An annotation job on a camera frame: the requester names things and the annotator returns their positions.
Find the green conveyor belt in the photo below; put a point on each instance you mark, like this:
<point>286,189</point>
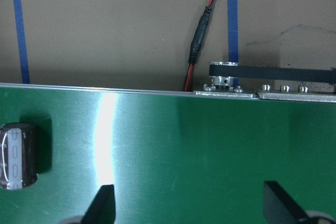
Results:
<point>172,157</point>

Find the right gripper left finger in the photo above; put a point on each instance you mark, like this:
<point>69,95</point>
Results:
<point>102,209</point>

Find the dark cylindrical capacitor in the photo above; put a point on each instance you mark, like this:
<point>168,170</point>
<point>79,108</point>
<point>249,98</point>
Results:
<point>18,155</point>

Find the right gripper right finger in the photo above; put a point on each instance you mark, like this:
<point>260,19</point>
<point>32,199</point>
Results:
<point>279,206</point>

